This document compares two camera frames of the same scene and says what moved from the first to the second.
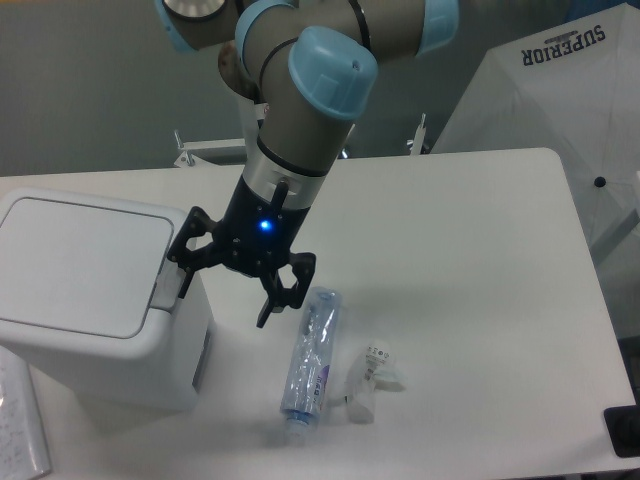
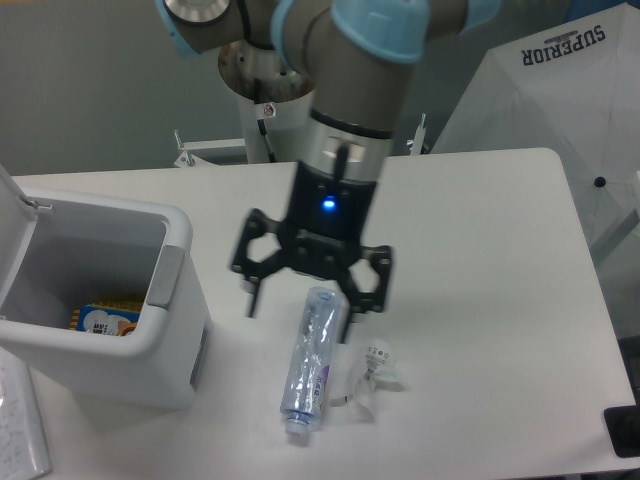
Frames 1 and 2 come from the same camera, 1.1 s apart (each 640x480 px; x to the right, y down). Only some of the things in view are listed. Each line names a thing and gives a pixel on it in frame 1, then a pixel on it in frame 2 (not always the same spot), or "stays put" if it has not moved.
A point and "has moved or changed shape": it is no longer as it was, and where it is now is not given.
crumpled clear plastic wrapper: [376, 372] stays put
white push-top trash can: [90, 297] has moved or changed shape
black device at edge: [623, 426] stays put
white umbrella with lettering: [572, 87] stays put
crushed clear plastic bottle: [305, 382] stays put
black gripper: [255, 235] → [323, 232]
